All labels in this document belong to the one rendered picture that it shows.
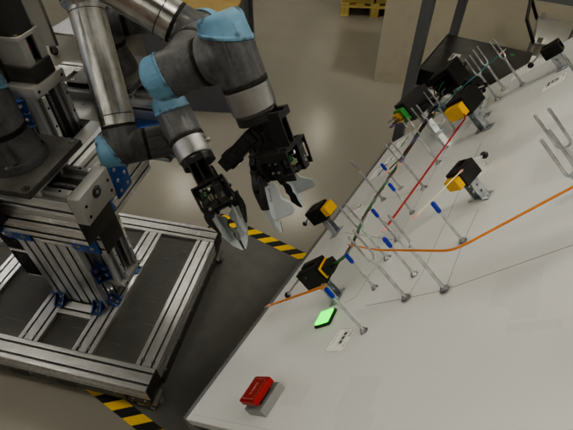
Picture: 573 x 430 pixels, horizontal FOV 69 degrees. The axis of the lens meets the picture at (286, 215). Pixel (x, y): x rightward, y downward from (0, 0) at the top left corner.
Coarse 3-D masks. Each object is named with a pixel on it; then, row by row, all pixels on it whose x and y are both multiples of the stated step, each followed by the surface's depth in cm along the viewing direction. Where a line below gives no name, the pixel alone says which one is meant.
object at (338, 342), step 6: (342, 330) 72; (348, 330) 71; (354, 330) 69; (336, 336) 72; (342, 336) 71; (348, 336) 69; (330, 342) 72; (336, 342) 70; (342, 342) 69; (330, 348) 70; (336, 348) 69; (342, 348) 68
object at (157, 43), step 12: (192, 0) 326; (204, 0) 326; (216, 0) 326; (228, 0) 326; (240, 0) 327; (252, 12) 391; (252, 24) 398; (144, 36) 297; (156, 36) 296; (156, 48) 303; (216, 84) 318; (192, 96) 328; (204, 96) 327; (216, 96) 326; (192, 108) 336; (204, 108) 335; (216, 108) 333; (228, 108) 332
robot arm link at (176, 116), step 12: (180, 96) 87; (156, 108) 86; (168, 108) 85; (180, 108) 86; (168, 120) 85; (180, 120) 85; (192, 120) 86; (168, 132) 86; (180, 132) 85; (192, 132) 85
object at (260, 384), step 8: (256, 376) 73; (264, 376) 71; (256, 384) 71; (264, 384) 69; (248, 392) 70; (256, 392) 68; (264, 392) 68; (240, 400) 70; (248, 400) 68; (256, 400) 67
